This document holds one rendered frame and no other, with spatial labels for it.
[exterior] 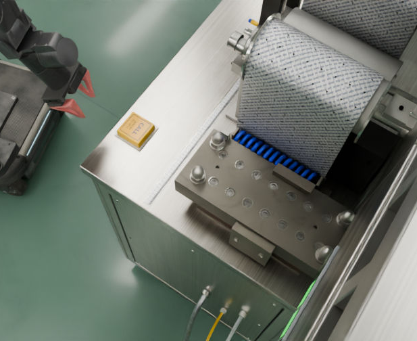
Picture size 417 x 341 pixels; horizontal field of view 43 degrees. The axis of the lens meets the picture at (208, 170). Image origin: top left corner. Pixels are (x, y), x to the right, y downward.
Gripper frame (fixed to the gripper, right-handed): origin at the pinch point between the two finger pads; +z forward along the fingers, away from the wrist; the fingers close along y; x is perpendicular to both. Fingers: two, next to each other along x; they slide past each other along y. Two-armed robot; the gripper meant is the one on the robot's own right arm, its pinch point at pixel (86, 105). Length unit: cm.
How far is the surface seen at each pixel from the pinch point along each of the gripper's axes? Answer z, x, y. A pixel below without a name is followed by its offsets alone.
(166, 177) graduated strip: 23.2, -11.1, -5.6
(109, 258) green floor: 88, 57, -10
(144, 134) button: 16.8, -4.6, 2.8
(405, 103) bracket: 11, -68, 6
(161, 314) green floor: 102, 33, -25
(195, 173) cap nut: 12.8, -27.1, -9.6
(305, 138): 17, -48, 2
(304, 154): 23, -46, 2
